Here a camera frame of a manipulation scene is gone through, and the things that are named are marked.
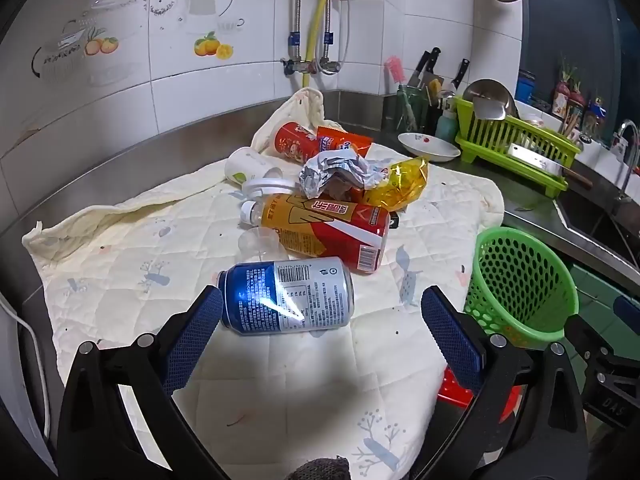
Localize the green dish rack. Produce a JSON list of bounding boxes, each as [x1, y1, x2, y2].
[[453, 96, 583, 198]]

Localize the yellow hose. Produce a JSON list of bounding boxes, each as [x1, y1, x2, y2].
[[302, 0, 346, 92]]

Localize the steel faucet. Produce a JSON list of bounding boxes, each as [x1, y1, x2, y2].
[[612, 119, 640, 201]]

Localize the clear plastic cup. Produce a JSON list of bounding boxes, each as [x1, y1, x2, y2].
[[237, 226, 286, 261]]

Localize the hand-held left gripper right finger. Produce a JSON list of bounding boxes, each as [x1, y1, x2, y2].
[[420, 285, 591, 480]]

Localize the pink bottle brush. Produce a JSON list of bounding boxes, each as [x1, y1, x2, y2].
[[384, 56, 406, 86]]

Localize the orange snack bag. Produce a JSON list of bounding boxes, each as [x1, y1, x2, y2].
[[316, 126, 375, 158]]

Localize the green glass jar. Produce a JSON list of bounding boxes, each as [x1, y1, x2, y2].
[[395, 85, 431, 133]]

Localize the red chip canister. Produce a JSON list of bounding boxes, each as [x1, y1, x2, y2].
[[270, 121, 323, 166]]

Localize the teal bottle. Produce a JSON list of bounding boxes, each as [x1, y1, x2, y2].
[[435, 107, 460, 141]]

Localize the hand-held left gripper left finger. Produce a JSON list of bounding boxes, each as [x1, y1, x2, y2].
[[56, 285, 236, 480]]

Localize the cream quilted blanket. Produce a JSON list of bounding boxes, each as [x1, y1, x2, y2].
[[22, 87, 505, 480]]

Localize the metal pan in rack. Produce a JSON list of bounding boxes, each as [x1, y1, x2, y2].
[[461, 78, 518, 121]]

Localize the blue-lidded jar with sprouts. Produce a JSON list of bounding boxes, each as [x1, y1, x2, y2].
[[585, 94, 607, 136]]

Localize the white plastic lid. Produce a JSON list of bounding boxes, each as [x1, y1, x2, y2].
[[241, 169, 301, 198]]

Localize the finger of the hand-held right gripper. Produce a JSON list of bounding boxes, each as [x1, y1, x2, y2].
[[562, 311, 623, 362], [614, 295, 640, 322]]

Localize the blue container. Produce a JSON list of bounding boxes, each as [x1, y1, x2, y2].
[[515, 70, 536, 103]]

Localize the white paper cup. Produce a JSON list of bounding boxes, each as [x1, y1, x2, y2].
[[224, 146, 281, 186]]

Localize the wooden-handled cleaver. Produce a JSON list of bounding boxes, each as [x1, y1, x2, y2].
[[506, 142, 593, 190]]

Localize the red plastic stool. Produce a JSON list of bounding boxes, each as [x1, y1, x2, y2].
[[437, 367, 516, 421]]

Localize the orange drink bottle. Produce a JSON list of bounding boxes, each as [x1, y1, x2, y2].
[[240, 192, 392, 275]]

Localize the green plastic basket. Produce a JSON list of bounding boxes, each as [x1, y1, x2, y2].
[[462, 226, 580, 350]]

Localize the red jar with sprouts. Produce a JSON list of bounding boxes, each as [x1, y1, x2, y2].
[[552, 57, 573, 116], [567, 67, 587, 133]]

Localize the white cable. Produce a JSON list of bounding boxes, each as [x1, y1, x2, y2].
[[0, 290, 51, 441]]

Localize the grey knit clothing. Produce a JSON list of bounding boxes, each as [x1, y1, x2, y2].
[[287, 455, 351, 480]]

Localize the blue drink can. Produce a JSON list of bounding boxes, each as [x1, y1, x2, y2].
[[217, 256, 356, 336]]

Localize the green cabinet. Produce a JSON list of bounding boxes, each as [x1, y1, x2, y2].
[[570, 260, 640, 321]]

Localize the silver wrapper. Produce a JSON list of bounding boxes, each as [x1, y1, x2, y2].
[[299, 152, 396, 200]]

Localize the braided metal hose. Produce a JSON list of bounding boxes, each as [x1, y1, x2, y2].
[[322, 0, 351, 63], [287, 0, 306, 63]]

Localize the yellow plastic bag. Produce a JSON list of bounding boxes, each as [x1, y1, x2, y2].
[[362, 156, 430, 212]]

